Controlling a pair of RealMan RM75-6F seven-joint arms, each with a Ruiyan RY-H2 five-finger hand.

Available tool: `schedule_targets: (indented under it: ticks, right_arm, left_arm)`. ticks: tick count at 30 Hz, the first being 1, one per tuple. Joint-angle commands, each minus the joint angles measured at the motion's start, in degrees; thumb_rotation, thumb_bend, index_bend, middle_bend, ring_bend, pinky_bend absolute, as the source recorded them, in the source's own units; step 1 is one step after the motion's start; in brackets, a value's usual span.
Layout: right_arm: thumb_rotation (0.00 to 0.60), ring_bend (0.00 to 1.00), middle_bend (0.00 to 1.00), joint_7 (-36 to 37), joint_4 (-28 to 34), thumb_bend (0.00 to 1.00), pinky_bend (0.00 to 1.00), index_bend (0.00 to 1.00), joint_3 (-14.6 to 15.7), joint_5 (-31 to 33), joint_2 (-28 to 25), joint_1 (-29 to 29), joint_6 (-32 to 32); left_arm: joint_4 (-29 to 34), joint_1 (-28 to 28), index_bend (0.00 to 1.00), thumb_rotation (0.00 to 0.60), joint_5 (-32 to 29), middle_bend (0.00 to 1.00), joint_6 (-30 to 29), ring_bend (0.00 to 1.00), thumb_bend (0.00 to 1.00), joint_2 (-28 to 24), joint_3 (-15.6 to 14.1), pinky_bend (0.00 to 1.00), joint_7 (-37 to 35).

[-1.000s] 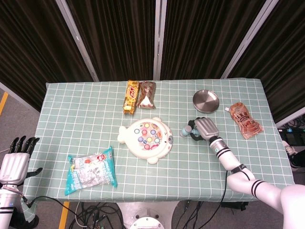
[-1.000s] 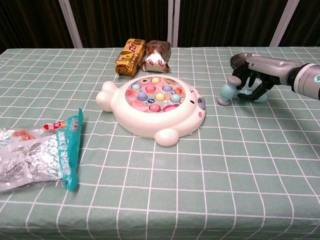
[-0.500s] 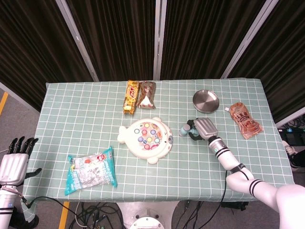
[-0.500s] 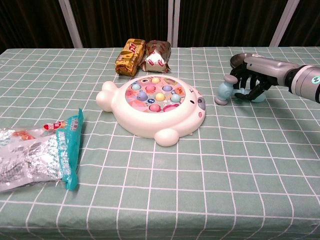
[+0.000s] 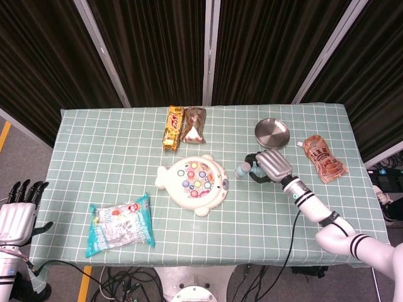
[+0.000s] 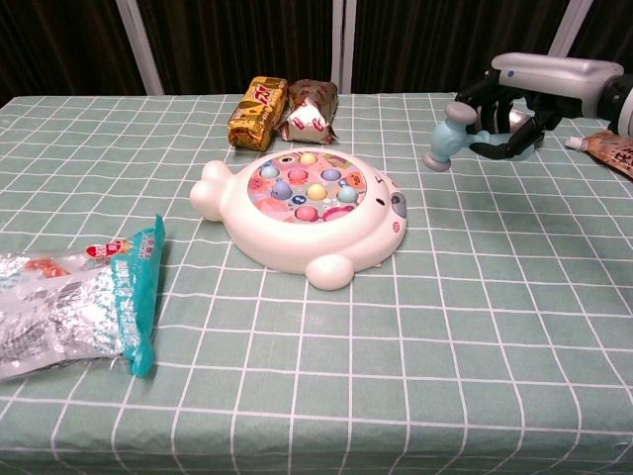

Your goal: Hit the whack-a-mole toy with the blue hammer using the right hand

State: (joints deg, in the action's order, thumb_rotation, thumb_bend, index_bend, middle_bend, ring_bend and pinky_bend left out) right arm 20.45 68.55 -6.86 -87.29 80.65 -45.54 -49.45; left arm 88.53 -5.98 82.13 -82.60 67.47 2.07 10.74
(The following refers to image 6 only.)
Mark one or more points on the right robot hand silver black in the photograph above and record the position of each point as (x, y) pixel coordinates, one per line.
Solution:
(549, 74)

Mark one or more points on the light blue toy hammer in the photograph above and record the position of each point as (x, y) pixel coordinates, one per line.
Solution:
(445, 138)

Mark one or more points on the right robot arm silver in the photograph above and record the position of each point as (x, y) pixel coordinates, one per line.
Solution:
(620, 104)

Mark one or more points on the white whack-a-mole toy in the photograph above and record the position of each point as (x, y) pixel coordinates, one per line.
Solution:
(316, 242)

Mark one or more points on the brown spouted sauce pouch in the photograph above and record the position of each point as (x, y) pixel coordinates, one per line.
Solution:
(610, 153)

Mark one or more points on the brown white snack package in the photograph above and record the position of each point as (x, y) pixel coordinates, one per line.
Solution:
(309, 111)

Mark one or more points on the green checked tablecloth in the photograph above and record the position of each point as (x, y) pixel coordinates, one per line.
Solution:
(445, 321)

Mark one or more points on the gold snack package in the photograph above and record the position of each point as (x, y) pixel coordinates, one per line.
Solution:
(257, 114)

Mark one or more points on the dark curtain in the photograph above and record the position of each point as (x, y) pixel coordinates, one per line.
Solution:
(237, 39)

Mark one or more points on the silver teal snack bag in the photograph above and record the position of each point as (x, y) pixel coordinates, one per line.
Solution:
(74, 307)

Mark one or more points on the white slanted frame post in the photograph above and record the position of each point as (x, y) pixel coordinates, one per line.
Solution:
(141, 47)
(569, 29)

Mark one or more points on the white vertical frame post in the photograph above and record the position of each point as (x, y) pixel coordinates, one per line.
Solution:
(336, 44)
(350, 44)

